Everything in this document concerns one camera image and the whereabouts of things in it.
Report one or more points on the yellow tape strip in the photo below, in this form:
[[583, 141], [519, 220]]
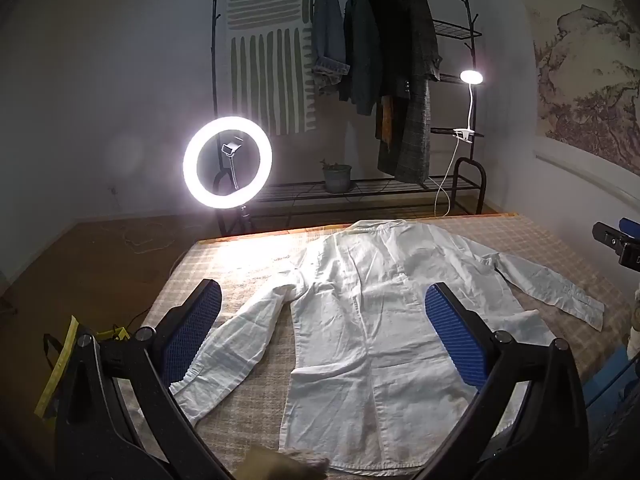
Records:
[[57, 370]]

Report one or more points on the phone clamp holder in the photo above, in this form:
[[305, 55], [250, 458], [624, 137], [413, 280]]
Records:
[[230, 149]]

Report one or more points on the person's left hand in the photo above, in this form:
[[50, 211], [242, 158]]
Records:
[[307, 465]]

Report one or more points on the black metal clothes rack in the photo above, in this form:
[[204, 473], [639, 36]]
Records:
[[481, 185]]

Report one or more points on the white long-sleeved shirt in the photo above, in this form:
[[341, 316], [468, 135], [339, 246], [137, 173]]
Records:
[[375, 335]]

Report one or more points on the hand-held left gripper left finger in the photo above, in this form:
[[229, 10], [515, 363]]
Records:
[[192, 330]]

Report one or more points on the black coat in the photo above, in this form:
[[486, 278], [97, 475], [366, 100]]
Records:
[[387, 35]]

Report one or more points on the yellow scarf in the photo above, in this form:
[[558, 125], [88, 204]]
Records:
[[385, 120]]

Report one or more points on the green striped wall hanging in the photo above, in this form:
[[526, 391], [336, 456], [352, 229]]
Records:
[[260, 10]]

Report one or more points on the dark green jacket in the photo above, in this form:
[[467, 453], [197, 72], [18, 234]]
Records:
[[362, 50]]

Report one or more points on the beige checked blanket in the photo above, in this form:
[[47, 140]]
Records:
[[265, 375]]

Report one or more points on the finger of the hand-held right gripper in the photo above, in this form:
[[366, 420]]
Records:
[[610, 235], [631, 225]]

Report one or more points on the white clip lamp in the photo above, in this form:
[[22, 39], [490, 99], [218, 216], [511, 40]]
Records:
[[471, 76]]

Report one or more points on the person's right hand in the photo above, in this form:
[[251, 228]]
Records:
[[635, 342]]

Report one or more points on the potted plant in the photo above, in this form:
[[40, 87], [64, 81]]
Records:
[[337, 177]]

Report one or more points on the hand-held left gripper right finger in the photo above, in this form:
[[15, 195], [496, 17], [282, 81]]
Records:
[[455, 335]]

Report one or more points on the blue denim jacket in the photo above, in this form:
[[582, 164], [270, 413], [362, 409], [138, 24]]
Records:
[[327, 35]]

